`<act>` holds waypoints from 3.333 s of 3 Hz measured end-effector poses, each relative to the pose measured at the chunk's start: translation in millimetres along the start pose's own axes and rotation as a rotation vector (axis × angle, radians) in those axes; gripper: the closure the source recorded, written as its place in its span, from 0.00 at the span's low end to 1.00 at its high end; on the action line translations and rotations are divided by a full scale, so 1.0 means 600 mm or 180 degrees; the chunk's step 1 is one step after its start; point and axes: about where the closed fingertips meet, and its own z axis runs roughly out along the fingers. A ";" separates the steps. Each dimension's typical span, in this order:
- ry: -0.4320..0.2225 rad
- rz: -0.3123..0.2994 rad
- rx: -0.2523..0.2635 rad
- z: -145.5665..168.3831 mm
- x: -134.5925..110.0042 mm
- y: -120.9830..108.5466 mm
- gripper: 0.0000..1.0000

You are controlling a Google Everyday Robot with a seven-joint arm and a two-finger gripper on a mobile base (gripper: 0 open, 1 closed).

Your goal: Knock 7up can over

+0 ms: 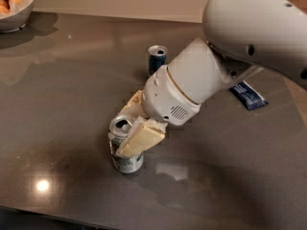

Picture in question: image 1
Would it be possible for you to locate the orange fruit in middle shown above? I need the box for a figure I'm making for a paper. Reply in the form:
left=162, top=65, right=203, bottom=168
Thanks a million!
left=9, top=0, right=24, bottom=9

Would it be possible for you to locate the dark blue snack wrapper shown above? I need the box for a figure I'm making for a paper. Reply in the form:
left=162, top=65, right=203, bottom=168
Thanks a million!
left=229, top=80, right=269, bottom=111

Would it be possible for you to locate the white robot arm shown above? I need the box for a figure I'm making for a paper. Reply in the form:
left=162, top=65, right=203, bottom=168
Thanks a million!
left=116, top=0, right=307, bottom=157

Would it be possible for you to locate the silver green 7up can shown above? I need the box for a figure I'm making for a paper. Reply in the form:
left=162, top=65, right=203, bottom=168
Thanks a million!
left=107, top=114, right=144, bottom=173

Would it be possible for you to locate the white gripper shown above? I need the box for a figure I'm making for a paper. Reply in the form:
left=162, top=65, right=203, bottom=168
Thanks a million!
left=116, top=65, right=201, bottom=158

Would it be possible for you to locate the white fruit bowl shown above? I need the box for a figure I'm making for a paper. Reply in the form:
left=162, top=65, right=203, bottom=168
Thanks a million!
left=0, top=0, right=35, bottom=33

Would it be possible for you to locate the blue silver Red Bull can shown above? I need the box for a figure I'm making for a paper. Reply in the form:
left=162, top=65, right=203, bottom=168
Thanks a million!
left=148, top=45, right=168, bottom=75

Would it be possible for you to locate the orange fruit at left edge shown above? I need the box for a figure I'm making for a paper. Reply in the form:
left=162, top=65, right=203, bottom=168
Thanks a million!
left=0, top=0, right=10, bottom=14

